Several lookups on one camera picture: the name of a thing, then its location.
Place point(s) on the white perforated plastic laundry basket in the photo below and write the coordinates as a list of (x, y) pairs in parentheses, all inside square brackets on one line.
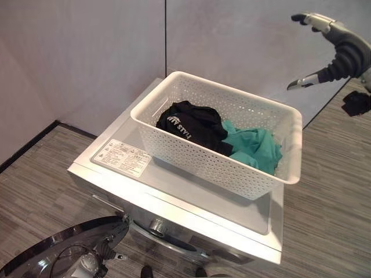
[(203, 173)]

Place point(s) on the dark right robot foot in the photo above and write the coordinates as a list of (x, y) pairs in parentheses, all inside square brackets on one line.
[(200, 273)]

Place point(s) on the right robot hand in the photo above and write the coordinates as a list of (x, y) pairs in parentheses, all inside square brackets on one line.
[(350, 55)]

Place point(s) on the round chrome glass washer door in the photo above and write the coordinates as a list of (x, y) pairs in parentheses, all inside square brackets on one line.
[(55, 241)]

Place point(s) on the black cloth item on floor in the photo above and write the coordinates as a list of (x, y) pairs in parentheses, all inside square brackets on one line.
[(356, 102)]

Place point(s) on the chrome washer control knob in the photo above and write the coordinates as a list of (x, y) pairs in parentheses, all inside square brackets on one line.
[(157, 226)]

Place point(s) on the dark left robot foot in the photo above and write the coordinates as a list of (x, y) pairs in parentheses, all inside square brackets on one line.
[(147, 272)]

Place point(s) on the teal green garment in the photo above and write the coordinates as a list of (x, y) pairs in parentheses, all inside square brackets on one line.
[(255, 147)]

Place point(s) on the silver front-load washing machine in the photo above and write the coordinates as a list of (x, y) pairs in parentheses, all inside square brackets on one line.
[(203, 210)]

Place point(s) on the white instruction label sticker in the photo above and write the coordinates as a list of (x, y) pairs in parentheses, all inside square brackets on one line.
[(121, 157)]

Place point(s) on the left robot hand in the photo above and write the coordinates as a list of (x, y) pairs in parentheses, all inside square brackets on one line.
[(104, 250)]

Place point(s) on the black garment with white print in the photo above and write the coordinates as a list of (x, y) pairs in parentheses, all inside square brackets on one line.
[(200, 124)]

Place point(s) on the dark robot foot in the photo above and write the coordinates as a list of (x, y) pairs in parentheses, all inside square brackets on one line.
[(147, 272), (200, 273)]

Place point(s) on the washer detergent drawer front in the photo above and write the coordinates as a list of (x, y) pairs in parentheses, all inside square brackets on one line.
[(105, 202)]

